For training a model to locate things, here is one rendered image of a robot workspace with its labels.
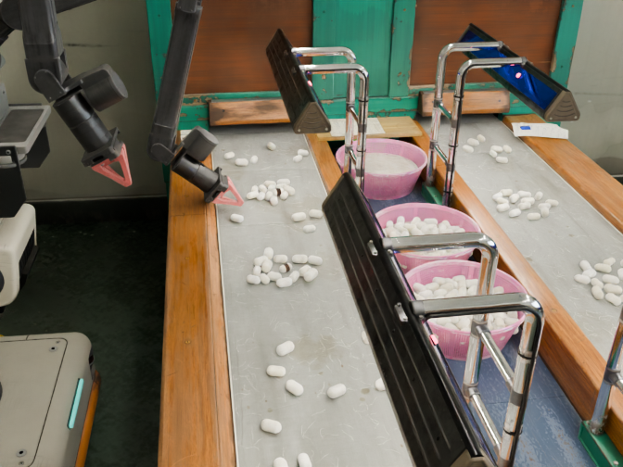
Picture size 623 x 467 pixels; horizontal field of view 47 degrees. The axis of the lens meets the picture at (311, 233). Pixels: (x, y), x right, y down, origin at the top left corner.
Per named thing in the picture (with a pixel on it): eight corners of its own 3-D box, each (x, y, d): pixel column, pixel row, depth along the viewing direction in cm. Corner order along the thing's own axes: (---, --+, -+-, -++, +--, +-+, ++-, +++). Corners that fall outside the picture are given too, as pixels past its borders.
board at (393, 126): (317, 141, 220) (318, 137, 220) (311, 123, 233) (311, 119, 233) (422, 136, 225) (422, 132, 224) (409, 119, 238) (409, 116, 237)
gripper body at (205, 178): (223, 169, 185) (200, 153, 182) (226, 186, 176) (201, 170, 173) (209, 187, 187) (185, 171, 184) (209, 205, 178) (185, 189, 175)
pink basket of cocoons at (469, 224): (410, 304, 161) (413, 268, 156) (346, 250, 181) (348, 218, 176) (500, 272, 173) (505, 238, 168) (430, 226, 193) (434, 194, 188)
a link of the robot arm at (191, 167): (167, 161, 179) (167, 170, 174) (184, 141, 177) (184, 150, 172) (189, 177, 182) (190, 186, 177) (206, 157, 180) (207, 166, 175)
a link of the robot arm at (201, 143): (154, 142, 180) (147, 151, 172) (182, 107, 177) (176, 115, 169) (192, 171, 183) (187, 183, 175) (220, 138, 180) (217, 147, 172)
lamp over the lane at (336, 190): (428, 517, 68) (436, 462, 64) (321, 211, 121) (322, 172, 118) (510, 507, 69) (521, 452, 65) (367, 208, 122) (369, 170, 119)
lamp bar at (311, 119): (294, 134, 151) (294, 102, 147) (265, 54, 204) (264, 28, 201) (331, 132, 152) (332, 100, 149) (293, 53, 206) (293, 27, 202)
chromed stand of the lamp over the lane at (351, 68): (293, 236, 187) (293, 68, 165) (285, 202, 204) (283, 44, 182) (364, 232, 190) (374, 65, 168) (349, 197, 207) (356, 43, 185)
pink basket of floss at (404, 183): (392, 214, 198) (394, 183, 194) (316, 187, 213) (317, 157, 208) (441, 183, 217) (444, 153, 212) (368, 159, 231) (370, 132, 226)
